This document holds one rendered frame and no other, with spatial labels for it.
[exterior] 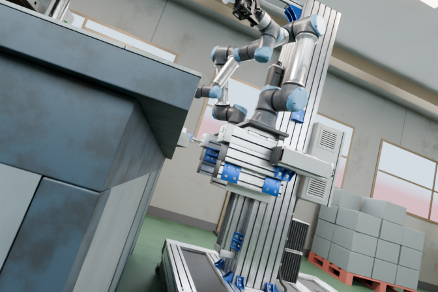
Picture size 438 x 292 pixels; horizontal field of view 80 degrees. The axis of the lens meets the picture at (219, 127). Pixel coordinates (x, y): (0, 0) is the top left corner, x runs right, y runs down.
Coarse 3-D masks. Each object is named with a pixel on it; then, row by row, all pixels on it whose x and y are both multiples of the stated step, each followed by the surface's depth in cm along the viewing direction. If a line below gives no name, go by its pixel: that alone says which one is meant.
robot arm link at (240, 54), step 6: (288, 24) 145; (288, 30) 143; (282, 36) 141; (288, 36) 143; (252, 42) 130; (276, 42) 138; (282, 42) 143; (288, 42) 147; (240, 48) 127; (246, 48) 123; (234, 54) 130; (240, 54) 127; (246, 54) 124; (240, 60) 129; (246, 60) 127
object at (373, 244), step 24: (336, 192) 387; (336, 216) 372; (360, 216) 336; (384, 216) 346; (336, 240) 356; (360, 240) 333; (384, 240) 345; (408, 240) 353; (336, 264) 342; (360, 264) 329; (384, 264) 338; (408, 264) 348; (384, 288) 333; (408, 288) 344
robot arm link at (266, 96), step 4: (264, 88) 141; (268, 88) 139; (272, 88) 138; (276, 88) 138; (264, 92) 140; (268, 92) 138; (272, 92) 136; (260, 96) 141; (264, 96) 138; (268, 96) 136; (272, 96) 134; (260, 100) 139; (264, 100) 138; (268, 100) 136; (272, 100) 134; (260, 104) 138; (264, 104) 137; (268, 104) 136; (272, 104) 134; (268, 108) 136; (272, 108) 136; (276, 112) 139
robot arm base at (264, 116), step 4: (256, 108) 140; (260, 108) 137; (264, 108) 136; (256, 112) 138; (260, 112) 137; (264, 112) 136; (268, 112) 136; (272, 112) 137; (252, 116) 139; (256, 116) 136; (260, 116) 136; (264, 116) 135; (268, 116) 135; (272, 116) 136; (256, 120) 134; (260, 120) 134; (264, 120) 134; (268, 120) 134; (272, 120) 136; (268, 124) 133; (272, 124) 134
